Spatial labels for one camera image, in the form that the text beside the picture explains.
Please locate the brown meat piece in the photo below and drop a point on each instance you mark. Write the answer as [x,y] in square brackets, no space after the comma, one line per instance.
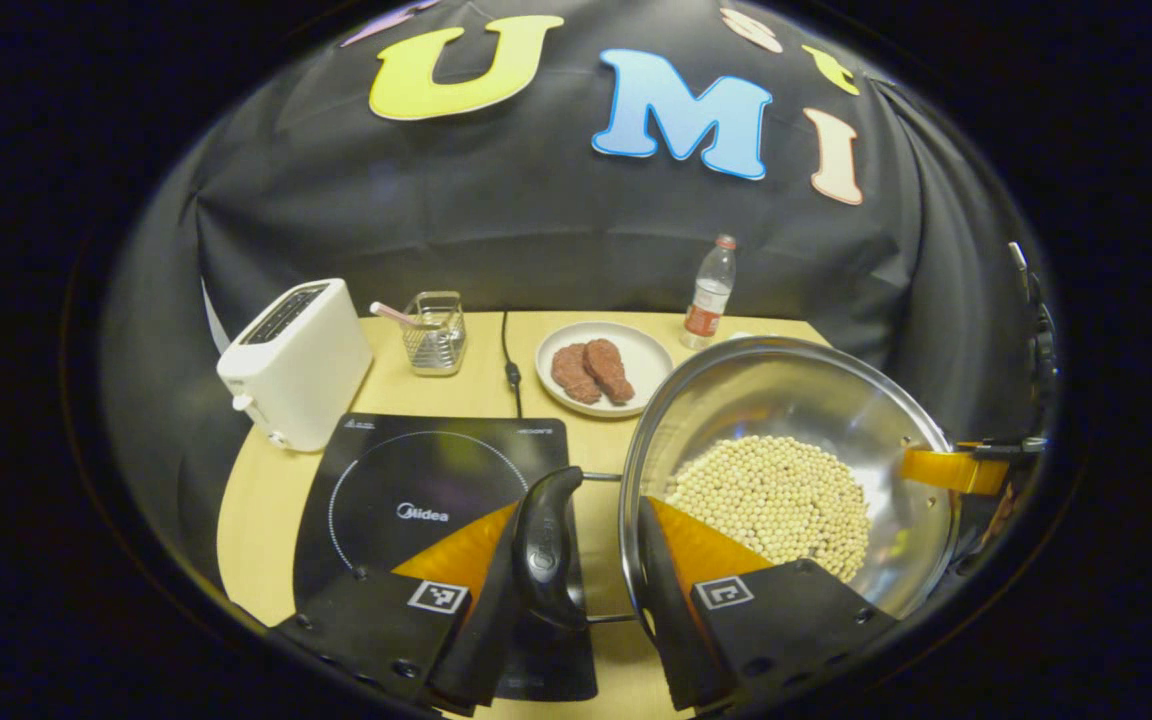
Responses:
[573,375]
[608,368]

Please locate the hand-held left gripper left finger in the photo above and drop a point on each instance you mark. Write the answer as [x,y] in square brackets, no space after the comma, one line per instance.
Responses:
[486,640]

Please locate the stainless steel pot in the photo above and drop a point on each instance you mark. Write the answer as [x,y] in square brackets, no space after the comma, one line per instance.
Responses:
[786,390]

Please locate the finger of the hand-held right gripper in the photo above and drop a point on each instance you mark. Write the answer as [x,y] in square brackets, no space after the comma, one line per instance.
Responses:
[946,468]

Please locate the round white plate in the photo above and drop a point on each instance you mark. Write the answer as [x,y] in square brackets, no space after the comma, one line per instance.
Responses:
[646,365]

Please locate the clear plastic water bottle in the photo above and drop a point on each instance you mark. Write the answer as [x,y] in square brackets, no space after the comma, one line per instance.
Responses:
[708,300]

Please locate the black induction cooktop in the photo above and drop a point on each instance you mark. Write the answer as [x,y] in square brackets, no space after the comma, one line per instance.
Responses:
[406,470]

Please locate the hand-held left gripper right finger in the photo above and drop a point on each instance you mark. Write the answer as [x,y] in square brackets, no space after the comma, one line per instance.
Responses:
[666,620]

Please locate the black backdrop cloth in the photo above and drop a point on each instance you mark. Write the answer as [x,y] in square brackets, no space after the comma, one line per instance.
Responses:
[436,220]

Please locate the pink straw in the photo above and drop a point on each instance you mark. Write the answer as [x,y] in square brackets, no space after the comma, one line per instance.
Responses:
[388,312]

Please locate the pile of soybeans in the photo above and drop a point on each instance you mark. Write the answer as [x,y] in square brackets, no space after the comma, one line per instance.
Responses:
[766,500]

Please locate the white toaster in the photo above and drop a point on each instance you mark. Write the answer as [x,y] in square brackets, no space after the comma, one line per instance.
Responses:
[306,370]

